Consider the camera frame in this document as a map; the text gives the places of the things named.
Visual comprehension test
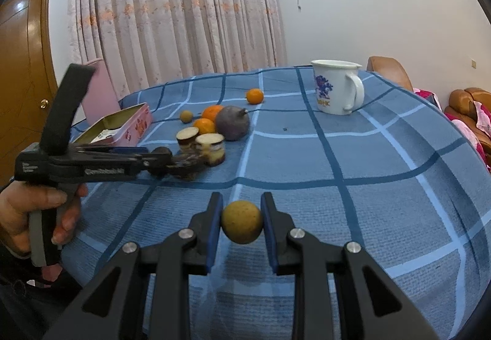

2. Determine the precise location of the small brown longan fruit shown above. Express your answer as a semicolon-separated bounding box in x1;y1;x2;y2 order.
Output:
180;110;194;124

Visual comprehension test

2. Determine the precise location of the pink cylindrical kettle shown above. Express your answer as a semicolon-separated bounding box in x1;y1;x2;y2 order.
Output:
82;58;121;126

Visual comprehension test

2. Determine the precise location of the pink metal tin box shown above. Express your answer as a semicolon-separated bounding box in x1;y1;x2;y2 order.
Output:
73;103;152;147

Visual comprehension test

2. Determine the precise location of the person's left hand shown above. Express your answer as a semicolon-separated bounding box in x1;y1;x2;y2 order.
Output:
1;181;88;255

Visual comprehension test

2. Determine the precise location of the far small orange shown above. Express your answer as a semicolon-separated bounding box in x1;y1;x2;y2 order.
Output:
245;88;265;105

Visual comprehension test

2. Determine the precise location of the brown leather sofa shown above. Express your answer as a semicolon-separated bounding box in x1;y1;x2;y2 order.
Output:
444;87;490;159

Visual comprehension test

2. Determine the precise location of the whole purple passion fruit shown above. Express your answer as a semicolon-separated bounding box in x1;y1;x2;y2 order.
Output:
215;105;250;141

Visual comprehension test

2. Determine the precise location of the orange behind purple fruit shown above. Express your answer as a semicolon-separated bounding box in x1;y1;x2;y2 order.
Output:
201;105;224;122

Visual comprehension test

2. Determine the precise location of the cut purple fruit piece small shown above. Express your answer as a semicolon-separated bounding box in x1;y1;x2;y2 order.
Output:
176;126;200;152

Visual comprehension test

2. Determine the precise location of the cut purple fruit piece large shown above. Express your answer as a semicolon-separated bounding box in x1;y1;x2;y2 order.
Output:
195;133;226;166

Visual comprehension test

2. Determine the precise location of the blue plaid tablecloth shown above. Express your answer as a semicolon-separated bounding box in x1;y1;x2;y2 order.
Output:
62;66;490;339

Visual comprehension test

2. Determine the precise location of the paper sheet in tin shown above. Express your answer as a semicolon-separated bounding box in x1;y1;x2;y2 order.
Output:
91;129;118;143

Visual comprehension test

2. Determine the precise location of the pink floral curtain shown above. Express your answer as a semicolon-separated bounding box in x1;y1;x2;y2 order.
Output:
68;0;286;97

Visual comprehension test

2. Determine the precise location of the wooden door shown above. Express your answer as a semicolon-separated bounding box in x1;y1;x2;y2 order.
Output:
1;0;57;185

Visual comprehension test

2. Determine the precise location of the white mug with blue print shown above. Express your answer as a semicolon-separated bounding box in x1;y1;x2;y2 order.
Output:
311;60;365;115

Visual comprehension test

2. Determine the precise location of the brown leather chair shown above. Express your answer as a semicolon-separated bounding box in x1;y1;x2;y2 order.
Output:
367;56;414;91

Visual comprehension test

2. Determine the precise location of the dark purple fruit half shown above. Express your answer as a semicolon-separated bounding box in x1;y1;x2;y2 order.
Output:
167;154;206;181

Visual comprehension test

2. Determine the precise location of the orange near purple fruit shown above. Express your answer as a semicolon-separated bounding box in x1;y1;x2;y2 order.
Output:
193;118;216;135

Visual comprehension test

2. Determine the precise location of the pink floral blanket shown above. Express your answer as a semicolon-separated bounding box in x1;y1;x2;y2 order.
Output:
413;88;490;170

